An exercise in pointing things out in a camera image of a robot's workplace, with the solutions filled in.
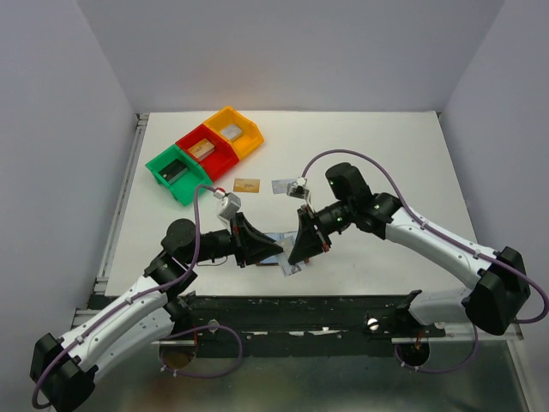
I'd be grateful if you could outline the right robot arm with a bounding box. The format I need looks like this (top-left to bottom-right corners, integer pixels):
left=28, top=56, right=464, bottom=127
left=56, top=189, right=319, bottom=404
left=288, top=162, right=530, bottom=336

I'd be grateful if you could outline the silver metal block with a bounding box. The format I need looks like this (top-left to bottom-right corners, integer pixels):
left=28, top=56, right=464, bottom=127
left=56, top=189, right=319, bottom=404
left=220, top=124, right=244, bottom=142

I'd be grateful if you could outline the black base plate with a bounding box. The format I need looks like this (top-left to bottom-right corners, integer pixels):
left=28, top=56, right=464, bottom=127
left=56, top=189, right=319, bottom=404
left=85, top=289, right=455, bottom=360

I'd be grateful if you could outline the gold credit card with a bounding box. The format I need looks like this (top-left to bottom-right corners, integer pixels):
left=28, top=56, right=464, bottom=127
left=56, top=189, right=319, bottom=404
left=232, top=178, right=261, bottom=193

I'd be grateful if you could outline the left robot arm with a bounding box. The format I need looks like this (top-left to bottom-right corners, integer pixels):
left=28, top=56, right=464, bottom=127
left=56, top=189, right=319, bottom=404
left=30, top=213, right=282, bottom=411

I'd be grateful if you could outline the silver VIP credit card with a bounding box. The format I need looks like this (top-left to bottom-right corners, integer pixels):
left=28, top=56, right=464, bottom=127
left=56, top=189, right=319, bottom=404
left=271, top=179, right=296, bottom=194

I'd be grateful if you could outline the green plastic bin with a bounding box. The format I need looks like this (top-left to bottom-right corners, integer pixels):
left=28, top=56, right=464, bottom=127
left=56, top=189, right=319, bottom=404
left=146, top=145, right=212, bottom=206

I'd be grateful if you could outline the brown leather card holder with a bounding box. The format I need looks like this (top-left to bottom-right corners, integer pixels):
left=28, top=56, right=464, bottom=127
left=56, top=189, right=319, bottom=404
left=256, top=231, right=298, bottom=265

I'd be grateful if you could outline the red plastic bin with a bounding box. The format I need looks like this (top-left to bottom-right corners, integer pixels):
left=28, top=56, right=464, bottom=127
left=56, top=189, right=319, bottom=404
left=176, top=124, right=239, bottom=181

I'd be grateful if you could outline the yellow plastic bin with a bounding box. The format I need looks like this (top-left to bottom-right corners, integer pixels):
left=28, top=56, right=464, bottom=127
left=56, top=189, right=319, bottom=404
left=203, top=106, right=264, bottom=160

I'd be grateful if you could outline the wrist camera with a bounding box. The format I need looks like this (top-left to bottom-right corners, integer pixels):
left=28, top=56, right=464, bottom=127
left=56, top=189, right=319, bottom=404
left=213, top=187, right=241, bottom=231
left=286, top=177, right=312, bottom=208

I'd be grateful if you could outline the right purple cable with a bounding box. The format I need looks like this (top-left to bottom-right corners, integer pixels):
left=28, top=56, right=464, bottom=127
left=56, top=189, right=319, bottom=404
left=299, top=148, right=549, bottom=374

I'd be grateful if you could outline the gold metal block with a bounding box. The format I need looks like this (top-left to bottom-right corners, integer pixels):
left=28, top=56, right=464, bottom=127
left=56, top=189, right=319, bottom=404
left=189, top=142, right=215, bottom=161

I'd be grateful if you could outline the dark metal block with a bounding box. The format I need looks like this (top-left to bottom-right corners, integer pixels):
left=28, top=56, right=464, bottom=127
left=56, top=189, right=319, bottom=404
left=159, top=159, right=189, bottom=185

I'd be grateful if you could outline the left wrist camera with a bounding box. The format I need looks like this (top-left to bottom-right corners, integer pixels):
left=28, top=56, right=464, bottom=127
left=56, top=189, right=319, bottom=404
left=213, top=187, right=241, bottom=231

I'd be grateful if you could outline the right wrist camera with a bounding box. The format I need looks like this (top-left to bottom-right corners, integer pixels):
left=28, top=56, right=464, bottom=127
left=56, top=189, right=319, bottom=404
left=286, top=177, right=312, bottom=208

